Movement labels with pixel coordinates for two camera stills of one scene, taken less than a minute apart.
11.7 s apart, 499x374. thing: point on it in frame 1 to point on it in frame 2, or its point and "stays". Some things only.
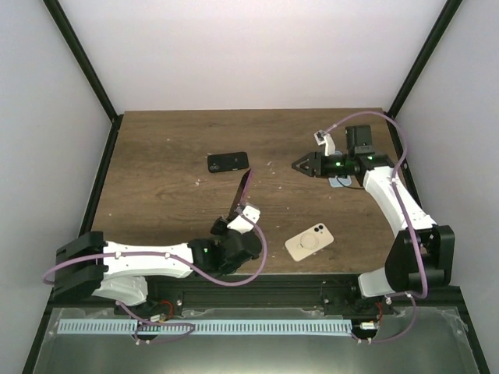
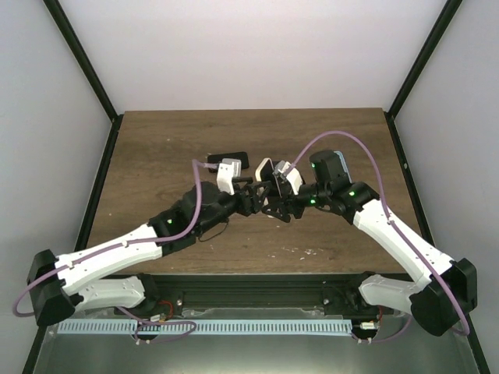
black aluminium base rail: (277, 291) stays
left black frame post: (67, 29) stays
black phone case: (228, 161) stays
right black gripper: (313, 158) to (283, 205)
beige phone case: (309, 241) to (258, 170)
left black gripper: (217, 228) to (254, 205)
